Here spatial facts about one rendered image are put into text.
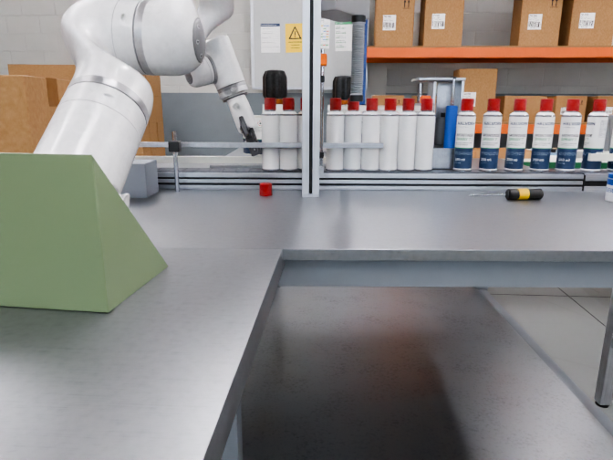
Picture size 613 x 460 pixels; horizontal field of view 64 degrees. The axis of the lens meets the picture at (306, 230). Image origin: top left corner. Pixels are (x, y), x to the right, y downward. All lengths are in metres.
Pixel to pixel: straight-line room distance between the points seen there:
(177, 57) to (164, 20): 0.06
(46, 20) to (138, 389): 6.38
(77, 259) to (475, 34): 5.66
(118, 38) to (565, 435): 1.40
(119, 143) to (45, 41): 6.03
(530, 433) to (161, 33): 1.30
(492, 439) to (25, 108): 1.34
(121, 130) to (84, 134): 0.05
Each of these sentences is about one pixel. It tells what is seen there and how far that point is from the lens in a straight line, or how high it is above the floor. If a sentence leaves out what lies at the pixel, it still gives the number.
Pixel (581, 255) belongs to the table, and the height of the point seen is 0.82.
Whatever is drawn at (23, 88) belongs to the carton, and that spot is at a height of 1.09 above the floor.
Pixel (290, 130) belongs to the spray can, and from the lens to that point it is 1.42.
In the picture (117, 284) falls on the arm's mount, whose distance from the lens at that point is 0.63.
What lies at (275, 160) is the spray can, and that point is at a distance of 1.43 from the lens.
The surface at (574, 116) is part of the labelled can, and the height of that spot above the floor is 1.04.
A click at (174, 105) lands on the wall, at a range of 6.10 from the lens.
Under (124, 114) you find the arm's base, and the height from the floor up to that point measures 1.05.
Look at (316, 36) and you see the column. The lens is 1.29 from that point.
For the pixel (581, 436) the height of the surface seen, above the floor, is 0.22.
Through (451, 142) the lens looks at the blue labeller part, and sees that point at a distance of 1.54.
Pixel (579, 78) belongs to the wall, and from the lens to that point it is 6.39.
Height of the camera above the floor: 1.06
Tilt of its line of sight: 14 degrees down
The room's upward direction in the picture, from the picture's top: straight up
